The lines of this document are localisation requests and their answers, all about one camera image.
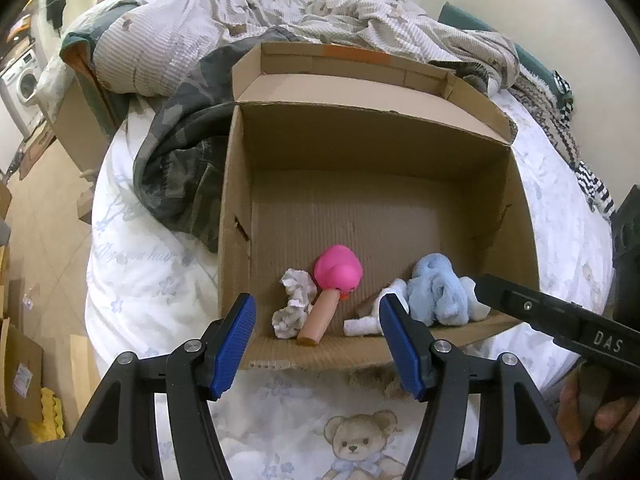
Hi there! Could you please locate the light blue plush toy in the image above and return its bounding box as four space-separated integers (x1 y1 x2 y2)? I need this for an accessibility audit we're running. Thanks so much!
407 252 490 326

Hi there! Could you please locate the beige soft tube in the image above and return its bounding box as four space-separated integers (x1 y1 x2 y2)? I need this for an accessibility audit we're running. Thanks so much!
296 289 341 346

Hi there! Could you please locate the pink rubber duck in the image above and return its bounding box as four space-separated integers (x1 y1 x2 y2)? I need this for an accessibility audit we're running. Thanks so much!
314 245 363 299

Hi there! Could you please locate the white soft sock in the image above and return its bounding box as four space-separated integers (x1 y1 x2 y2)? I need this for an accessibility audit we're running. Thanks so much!
343 278 409 337

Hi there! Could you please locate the person right hand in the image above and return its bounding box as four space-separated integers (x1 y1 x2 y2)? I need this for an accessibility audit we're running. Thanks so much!
556 370 639 463

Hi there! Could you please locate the brown cardboard box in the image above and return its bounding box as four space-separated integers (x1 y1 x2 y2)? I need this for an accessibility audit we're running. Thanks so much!
218 42 539 370

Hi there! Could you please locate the camouflage green garment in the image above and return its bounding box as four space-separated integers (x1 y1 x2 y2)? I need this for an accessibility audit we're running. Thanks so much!
132 27 300 252

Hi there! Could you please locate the yellow foam piece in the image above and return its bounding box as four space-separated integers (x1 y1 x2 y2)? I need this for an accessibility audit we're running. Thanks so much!
27 387 66 443

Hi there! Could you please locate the cardboard box on floor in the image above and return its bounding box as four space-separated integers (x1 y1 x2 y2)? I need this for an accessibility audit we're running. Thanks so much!
0 318 43 422

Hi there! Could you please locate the black white zigzag cloth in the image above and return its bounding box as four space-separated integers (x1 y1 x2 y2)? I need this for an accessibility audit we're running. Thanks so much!
509 64 615 222

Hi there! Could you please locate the striped white blanket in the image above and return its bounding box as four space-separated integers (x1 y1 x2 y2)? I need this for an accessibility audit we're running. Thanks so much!
62 0 520 96

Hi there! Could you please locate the white washing machine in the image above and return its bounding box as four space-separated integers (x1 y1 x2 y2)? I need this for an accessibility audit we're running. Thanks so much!
1 47 44 140

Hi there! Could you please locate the dark green pillow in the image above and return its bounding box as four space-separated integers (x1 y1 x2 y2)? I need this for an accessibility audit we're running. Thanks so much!
438 1 561 97

